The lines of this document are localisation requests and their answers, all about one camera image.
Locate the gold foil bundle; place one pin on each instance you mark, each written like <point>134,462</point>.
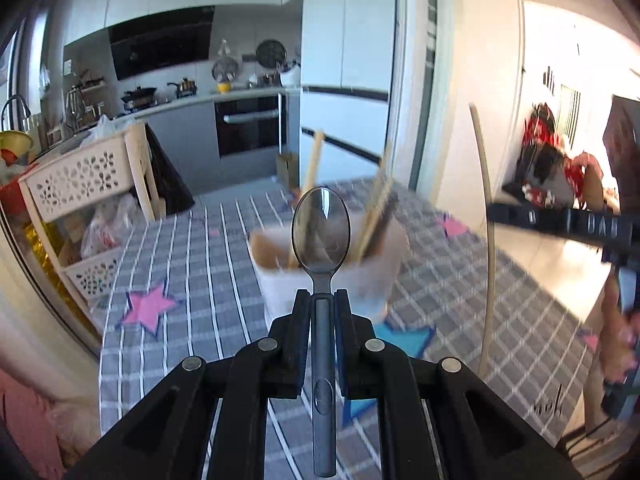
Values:
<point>42,260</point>

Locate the pile of red bags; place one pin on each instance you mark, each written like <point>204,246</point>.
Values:
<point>550,160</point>

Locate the large yellow bowl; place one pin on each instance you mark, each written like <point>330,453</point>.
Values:
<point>15,142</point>

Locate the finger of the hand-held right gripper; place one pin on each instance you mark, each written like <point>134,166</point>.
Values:
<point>507,216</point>

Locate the small yellow bowl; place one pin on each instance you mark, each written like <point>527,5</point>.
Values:
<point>223,88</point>

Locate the metal cooking pot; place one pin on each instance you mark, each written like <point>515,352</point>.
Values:
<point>182,88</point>

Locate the person's right hand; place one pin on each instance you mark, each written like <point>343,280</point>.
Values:
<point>612,340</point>

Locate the white refrigerator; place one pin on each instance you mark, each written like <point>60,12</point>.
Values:
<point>350,35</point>

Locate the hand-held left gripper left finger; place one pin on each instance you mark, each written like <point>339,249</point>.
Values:
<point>235,385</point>

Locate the white rice cooker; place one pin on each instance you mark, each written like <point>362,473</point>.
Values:
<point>291,78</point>

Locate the grey checked star tablecloth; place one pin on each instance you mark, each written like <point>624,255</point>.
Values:
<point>200,270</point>

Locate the white plastic storage cart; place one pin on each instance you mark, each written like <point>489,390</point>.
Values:
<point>75,180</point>

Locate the round grey wall trivet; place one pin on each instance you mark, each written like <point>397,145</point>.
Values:
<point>225,68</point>

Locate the pink plastic stool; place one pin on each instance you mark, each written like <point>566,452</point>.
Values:
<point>30,410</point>

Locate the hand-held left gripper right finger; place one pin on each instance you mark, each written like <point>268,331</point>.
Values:
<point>400,385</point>

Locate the white perforated utensil holder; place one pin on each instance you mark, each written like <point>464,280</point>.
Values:
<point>280,290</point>

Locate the metal kitchen faucet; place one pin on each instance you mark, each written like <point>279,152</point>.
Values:
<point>12,105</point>

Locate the clear plastic bag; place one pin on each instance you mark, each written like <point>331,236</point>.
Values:
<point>107,225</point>

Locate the round black wall trivet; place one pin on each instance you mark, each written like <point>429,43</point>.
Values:
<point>271,53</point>

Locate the brown paper bag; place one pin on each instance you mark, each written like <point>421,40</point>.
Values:
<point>287,170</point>

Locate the black range hood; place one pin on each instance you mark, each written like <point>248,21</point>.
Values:
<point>160,45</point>

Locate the black built-in oven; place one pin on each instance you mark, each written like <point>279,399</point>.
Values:
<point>247,127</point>

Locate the black wok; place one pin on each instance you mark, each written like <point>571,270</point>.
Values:
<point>139,96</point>

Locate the red container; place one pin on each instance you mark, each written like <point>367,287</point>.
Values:
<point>12,190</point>

